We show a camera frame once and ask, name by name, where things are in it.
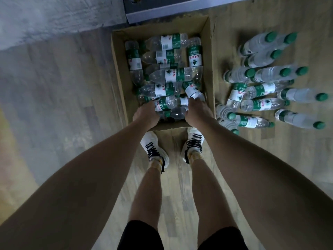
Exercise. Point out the person's left leg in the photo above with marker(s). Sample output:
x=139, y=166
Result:
x=147, y=197

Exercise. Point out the person's black shorts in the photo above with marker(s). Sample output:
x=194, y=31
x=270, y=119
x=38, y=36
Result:
x=140, y=236

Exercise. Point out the person's leg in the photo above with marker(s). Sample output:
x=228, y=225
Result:
x=147, y=197
x=210, y=200

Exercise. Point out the water bottles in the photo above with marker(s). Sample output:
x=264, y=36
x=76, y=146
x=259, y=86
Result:
x=260, y=88
x=169, y=72

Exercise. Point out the person's right hand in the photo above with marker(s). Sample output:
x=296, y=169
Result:
x=197, y=113

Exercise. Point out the person's yellow patterned left sock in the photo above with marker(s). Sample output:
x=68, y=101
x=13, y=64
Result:
x=156, y=164

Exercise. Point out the person's left hand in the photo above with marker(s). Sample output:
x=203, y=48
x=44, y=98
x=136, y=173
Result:
x=147, y=115

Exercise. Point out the person's right leg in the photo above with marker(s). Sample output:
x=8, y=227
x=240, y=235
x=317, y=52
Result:
x=210, y=200

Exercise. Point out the person's white right shoe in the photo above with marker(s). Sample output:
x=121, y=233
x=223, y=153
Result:
x=193, y=139

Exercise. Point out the person's right forearm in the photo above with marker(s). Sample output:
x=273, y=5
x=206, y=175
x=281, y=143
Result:
x=273, y=192

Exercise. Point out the person's white left shoe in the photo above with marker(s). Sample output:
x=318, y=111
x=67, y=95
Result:
x=153, y=143

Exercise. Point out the brown cardboard box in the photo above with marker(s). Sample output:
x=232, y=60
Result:
x=119, y=62

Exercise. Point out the person's yellow patterned sock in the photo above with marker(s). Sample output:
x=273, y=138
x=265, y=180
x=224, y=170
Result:
x=156, y=164
x=195, y=156

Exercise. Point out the person's white shoe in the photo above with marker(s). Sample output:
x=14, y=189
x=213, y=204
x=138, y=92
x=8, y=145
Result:
x=193, y=139
x=153, y=143

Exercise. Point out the person's yellow patterned right sock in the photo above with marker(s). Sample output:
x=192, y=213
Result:
x=195, y=156

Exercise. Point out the dark grey metal shelf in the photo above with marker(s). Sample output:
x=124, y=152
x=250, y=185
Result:
x=161, y=3

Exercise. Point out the person's left forearm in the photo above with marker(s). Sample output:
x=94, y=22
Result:
x=78, y=192

